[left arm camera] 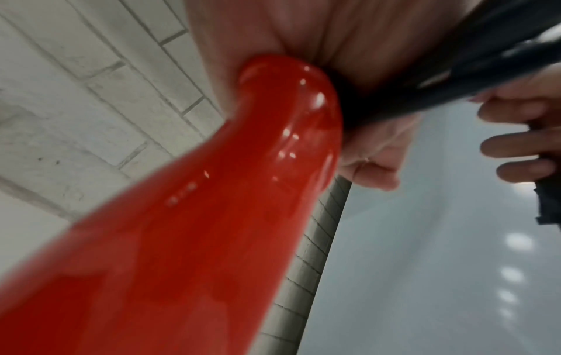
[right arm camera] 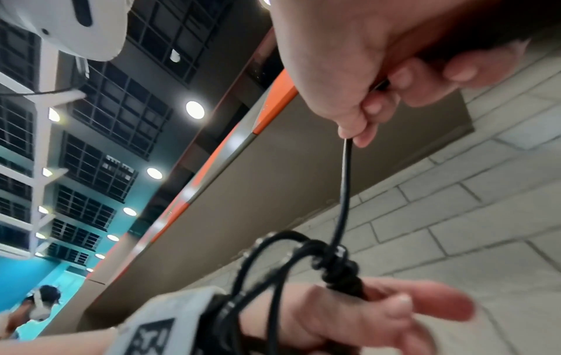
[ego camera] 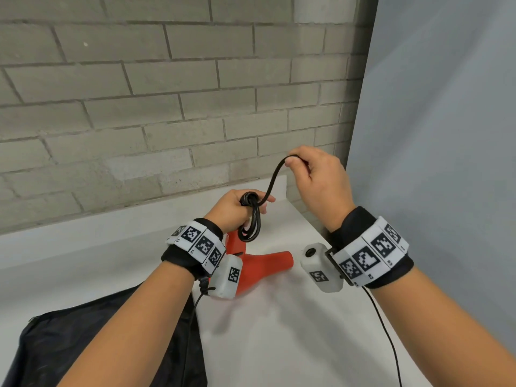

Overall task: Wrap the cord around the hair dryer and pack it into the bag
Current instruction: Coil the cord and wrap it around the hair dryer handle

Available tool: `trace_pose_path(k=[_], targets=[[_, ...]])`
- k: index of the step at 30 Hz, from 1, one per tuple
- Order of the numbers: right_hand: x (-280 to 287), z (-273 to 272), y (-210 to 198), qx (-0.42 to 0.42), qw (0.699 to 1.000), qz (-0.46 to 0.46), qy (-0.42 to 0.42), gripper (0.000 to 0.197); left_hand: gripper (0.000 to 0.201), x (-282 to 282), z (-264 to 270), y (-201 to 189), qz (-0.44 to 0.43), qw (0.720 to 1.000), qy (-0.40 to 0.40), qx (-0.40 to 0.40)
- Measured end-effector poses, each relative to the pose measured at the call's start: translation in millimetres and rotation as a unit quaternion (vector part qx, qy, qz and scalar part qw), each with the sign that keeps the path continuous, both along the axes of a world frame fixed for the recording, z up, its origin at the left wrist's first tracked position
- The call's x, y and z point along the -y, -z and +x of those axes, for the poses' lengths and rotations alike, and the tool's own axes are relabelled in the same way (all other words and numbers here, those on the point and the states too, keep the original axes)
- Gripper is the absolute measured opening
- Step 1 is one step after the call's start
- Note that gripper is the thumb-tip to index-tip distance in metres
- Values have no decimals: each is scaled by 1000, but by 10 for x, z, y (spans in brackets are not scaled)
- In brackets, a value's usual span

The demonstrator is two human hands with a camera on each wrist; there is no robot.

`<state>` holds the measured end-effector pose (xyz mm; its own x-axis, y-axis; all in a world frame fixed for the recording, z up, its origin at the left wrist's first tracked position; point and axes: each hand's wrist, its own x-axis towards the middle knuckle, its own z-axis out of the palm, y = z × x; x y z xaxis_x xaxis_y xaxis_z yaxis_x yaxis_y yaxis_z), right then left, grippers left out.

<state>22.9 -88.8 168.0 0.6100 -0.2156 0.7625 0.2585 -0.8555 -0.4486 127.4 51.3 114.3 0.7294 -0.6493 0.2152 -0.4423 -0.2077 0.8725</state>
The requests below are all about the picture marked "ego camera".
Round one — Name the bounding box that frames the black power cord with plug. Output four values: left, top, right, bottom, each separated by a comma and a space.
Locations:
236, 155, 302, 243

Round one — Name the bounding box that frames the right wristband with marker tiles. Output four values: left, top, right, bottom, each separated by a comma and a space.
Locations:
325, 206, 415, 290

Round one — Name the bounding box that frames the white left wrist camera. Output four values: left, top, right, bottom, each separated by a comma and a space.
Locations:
207, 253, 244, 301

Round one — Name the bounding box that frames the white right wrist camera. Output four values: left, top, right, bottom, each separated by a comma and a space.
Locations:
300, 242, 344, 294

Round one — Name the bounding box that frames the person's right hand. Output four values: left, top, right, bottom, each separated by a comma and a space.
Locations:
284, 146, 357, 233

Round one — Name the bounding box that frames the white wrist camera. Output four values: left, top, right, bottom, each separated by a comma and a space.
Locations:
207, 253, 244, 301
300, 242, 344, 294

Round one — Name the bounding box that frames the person's left hand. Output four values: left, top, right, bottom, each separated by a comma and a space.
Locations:
203, 189, 277, 234

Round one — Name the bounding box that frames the left wristband with marker tiles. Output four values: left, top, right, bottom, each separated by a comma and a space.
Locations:
161, 218, 226, 281

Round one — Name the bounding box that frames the black fabric drawstring bag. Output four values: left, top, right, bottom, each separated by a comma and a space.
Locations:
0, 282, 207, 387

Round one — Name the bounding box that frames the person's left forearm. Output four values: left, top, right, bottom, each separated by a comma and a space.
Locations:
58, 261, 196, 387

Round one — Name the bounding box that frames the wristband with marker tiles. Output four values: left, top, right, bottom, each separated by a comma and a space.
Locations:
325, 206, 415, 290
161, 218, 226, 281

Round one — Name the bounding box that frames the red hair dryer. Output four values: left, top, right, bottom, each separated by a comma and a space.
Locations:
199, 231, 294, 302

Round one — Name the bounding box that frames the thin black right camera cable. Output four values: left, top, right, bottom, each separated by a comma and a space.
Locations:
361, 285, 404, 387

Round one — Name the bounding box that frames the light grey partition board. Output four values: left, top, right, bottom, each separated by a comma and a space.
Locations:
346, 0, 516, 355

